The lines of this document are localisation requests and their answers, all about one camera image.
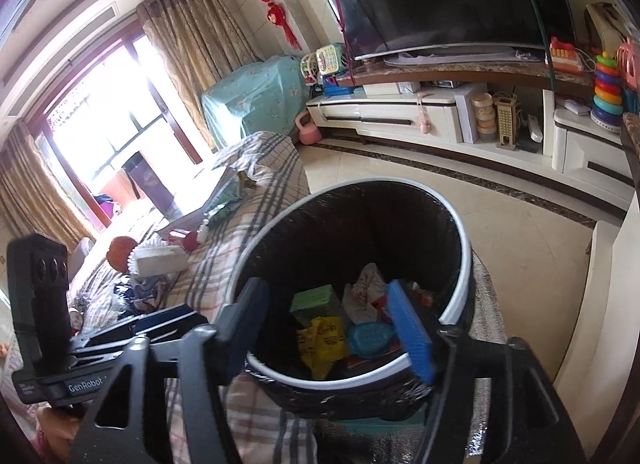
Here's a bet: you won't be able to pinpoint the beige curtain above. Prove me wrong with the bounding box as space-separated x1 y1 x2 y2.
137 0 261 149
0 121 96 245

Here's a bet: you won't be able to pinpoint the brown framed glass door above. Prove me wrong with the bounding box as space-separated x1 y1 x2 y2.
30 24 211 225

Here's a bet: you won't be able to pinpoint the pink plastic toy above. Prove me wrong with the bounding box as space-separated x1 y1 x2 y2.
617 38 640 89

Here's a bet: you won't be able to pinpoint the yellow stacked containers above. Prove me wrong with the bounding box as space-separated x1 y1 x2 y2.
472 92 496 142

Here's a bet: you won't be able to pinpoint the white plastic bag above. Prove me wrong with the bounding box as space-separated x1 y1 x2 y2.
342 263 388 325

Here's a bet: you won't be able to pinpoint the white brown TV cabinet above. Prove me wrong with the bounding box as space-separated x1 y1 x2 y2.
306 61 640 215

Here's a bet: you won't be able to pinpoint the teal plastic item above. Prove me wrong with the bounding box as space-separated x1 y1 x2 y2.
347 321 396 359

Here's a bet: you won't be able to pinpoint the rainbow stacking ring toy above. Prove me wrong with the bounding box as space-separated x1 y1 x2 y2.
590 51 626 133

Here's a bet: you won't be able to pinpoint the green juice carton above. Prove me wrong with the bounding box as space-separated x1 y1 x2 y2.
290 285 346 327

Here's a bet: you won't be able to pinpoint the person's left hand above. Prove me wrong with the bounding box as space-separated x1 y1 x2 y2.
35 401 93 432

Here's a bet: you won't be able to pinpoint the silver textured mat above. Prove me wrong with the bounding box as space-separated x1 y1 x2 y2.
280 251 543 464

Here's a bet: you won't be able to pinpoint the yellow snack bag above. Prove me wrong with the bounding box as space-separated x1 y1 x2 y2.
297 316 348 380

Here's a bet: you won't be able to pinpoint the orange hanging cloth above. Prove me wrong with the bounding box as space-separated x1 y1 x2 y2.
102 169 136 205

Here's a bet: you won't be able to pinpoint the white foam block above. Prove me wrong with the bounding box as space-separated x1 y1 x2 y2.
135 245 190 277

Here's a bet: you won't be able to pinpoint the colourful ball rattle toy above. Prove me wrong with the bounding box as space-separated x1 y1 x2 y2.
300 52 321 87

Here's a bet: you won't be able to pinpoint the red tube package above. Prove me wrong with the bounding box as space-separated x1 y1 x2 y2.
168 229 201 251

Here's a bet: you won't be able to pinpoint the pink cord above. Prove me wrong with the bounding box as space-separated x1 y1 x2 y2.
322 0 357 89

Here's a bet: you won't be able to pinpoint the white pleated paper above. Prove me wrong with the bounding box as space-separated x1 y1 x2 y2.
126 239 166 277

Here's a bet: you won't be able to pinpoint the round bin with black bag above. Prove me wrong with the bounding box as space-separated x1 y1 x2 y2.
227 183 476 420

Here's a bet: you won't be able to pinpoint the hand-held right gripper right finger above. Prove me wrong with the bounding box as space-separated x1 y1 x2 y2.
387 279 586 464

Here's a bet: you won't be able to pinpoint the pink long-handled stick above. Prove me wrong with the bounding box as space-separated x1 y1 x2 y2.
415 91 433 135

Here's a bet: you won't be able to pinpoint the blue purple wrapper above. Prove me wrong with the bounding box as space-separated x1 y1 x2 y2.
117 276 168 315

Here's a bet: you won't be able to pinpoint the wooden lantern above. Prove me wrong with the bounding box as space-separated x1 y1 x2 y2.
494 96 518 152

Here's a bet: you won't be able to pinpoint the red white carton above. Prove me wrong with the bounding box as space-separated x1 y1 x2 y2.
375 289 436 325

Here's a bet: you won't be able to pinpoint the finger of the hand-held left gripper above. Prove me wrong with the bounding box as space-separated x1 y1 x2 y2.
87 313 209 347
80 307 201 339

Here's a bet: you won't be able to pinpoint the teal floral covered cabinet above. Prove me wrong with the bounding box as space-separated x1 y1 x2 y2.
201 54 313 152

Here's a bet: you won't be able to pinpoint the blue toy truck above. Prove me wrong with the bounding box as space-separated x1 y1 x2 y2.
320 76 361 99

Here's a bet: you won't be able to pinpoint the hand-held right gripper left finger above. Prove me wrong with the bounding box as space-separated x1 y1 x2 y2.
70 278 272 464

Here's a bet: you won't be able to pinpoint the colourful hanging clothes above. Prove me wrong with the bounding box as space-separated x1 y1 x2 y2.
92 191 118 217

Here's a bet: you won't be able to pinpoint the ceiling air vent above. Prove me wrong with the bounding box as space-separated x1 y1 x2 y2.
0 2 118 87

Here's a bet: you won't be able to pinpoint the red toy telephone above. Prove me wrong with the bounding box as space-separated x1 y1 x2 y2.
549 36 583 72

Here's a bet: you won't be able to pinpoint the toy cash register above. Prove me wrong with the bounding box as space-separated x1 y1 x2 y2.
314 44 346 77

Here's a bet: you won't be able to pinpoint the green cord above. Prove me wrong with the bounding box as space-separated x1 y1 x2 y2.
502 0 557 90

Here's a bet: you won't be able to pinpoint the white side cabinet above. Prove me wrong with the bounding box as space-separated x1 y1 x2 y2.
580 219 640 464

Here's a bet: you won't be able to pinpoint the pink kettlebell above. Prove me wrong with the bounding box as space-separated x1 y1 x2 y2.
295 111 326 145

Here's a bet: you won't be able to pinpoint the green snack wrapper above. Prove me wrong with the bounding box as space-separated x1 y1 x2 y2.
207 171 256 222

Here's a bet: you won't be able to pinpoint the apple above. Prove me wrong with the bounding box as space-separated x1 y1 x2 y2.
106 236 138 272

